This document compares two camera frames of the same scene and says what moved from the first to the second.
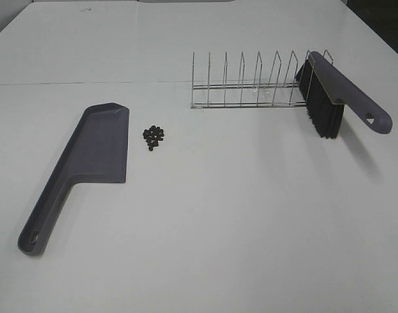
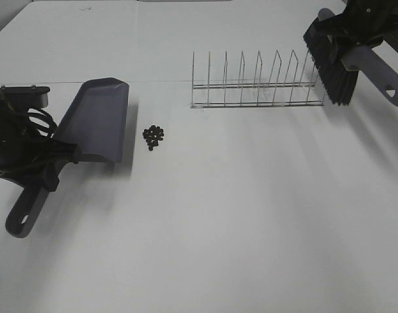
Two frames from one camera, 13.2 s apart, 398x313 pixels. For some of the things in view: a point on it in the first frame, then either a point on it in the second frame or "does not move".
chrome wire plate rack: x=295 y=92 does not move
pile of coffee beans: x=153 y=135 does not move
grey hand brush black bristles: x=327 y=89 → x=340 y=60
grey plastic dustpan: x=97 y=152 → x=95 y=122
